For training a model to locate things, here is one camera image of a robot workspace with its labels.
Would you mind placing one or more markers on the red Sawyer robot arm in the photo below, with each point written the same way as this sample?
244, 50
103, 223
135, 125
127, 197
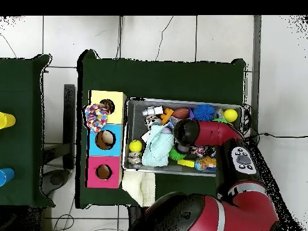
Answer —
240, 211

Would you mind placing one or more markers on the blue plastic cup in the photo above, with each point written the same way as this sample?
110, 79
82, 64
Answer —
7, 176

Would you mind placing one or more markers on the brown toy football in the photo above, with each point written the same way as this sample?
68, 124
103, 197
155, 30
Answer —
181, 113

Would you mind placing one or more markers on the grey plastic bolt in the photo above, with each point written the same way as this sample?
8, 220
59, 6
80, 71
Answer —
152, 111

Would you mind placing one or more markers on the shallow metal mesh bin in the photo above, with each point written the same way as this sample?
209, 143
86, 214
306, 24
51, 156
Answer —
137, 120

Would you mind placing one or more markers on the cream waffle cloth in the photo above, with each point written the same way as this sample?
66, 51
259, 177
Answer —
139, 185

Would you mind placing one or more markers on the grey round floor base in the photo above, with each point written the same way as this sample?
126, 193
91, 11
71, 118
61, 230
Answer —
56, 179

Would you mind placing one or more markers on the yellow smiley ball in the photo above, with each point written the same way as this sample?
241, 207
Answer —
135, 146

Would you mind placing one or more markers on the yellow cheese wedge toy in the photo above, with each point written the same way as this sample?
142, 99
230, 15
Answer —
185, 163

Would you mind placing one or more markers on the light blue waffle cloth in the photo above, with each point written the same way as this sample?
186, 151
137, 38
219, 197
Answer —
157, 146

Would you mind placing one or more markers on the dark green tablecloth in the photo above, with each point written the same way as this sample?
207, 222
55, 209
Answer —
21, 84
168, 79

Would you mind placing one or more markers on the black upright panel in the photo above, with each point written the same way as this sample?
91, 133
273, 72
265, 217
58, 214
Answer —
69, 120

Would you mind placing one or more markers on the orange plastic comb block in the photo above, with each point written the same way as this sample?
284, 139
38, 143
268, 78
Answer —
166, 115

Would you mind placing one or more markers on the large blue spiky ball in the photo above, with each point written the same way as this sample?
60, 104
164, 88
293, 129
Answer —
204, 112

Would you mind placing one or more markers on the yellow plastic cup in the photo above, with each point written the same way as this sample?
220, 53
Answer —
8, 120

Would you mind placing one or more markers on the colourful patterned cloth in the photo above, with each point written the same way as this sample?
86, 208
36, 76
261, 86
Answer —
96, 118

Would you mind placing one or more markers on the plain yellow ball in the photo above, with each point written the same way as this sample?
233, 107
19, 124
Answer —
230, 115

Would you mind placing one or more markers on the wooden box with three holes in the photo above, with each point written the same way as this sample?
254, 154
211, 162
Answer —
113, 149

